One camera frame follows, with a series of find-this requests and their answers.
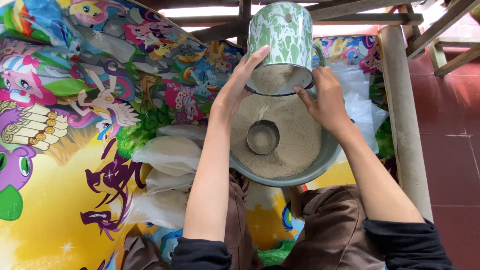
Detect grey metal basin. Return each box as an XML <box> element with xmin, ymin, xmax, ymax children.
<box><xmin>229</xmin><ymin>88</ymin><xmax>355</xmax><ymax>188</ymax></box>

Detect person's black left sleeve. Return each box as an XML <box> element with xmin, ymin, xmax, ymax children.
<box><xmin>169</xmin><ymin>236</ymin><xmax>233</xmax><ymax>270</ymax></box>

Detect person's black right sleeve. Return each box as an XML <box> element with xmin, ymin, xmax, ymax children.
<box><xmin>361</xmin><ymin>217</ymin><xmax>460</xmax><ymax>270</ymax></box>

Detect small metal measuring can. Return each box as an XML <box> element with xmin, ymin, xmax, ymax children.
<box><xmin>246</xmin><ymin>119</ymin><xmax>281</xmax><ymax>155</ymax></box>

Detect person's left hand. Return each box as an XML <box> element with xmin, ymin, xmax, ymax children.
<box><xmin>210</xmin><ymin>45</ymin><xmax>271</xmax><ymax>118</ymax></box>

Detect pile of empty plastic bags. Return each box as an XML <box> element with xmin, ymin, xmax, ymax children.
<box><xmin>325</xmin><ymin>60</ymin><xmax>390</xmax><ymax>155</ymax></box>

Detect wooden bench frame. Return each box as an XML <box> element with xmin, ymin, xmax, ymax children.
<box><xmin>405</xmin><ymin>0</ymin><xmax>480</xmax><ymax>78</ymax></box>

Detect person's black sleeve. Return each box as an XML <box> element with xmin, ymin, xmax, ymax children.
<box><xmin>361</xmin><ymin>217</ymin><xmax>460</xmax><ymax>270</ymax></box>
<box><xmin>169</xmin><ymin>236</ymin><xmax>233</xmax><ymax>270</ymax></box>

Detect person's brown trousers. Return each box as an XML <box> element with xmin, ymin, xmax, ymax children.
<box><xmin>122</xmin><ymin>172</ymin><xmax>388</xmax><ymax>270</ymax></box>

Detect dark wooden table frame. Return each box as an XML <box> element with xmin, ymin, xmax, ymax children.
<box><xmin>139</xmin><ymin>0</ymin><xmax>425</xmax><ymax>48</ymax></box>

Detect pale wooden post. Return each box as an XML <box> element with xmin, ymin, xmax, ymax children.
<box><xmin>377</xmin><ymin>25</ymin><xmax>434</xmax><ymax>223</ymax></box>

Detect clear plastic bag of rice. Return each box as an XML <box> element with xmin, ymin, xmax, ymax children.
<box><xmin>127</xmin><ymin>189</ymin><xmax>188</xmax><ymax>230</ymax></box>
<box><xmin>155</xmin><ymin>124</ymin><xmax>207</xmax><ymax>142</ymax></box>
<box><xmin>145</xmin><ymin>169</ymin><xmax>196</xmax><ymax>195</ymax></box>
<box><xmin>131</xmin><ymin>136</ymin><xmax>203</xmax><ymax>177</ymax></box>

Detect colourful cartoon pony mat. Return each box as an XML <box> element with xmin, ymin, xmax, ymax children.
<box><xmin>0</xmin><ymin>0</ymin><xmax>397</xmax><ymax>270</ymax></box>

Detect green white enamel mug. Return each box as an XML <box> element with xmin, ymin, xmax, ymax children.
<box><xmin>245</xmin><ymin>1</ymin><xmax>327</xmax><ymax>97</ymax></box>

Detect person's right hand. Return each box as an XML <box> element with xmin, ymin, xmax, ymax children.
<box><xmin>293</xmin><ymin>66</ymin><xmax>355</xmax><ymax>132</ymax></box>

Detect heap of uncooked rice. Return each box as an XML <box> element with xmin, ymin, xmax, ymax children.
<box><xmin>230</xmin><ymin>93</ymin><xmax>323</xmax><ymax>179</ymax></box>

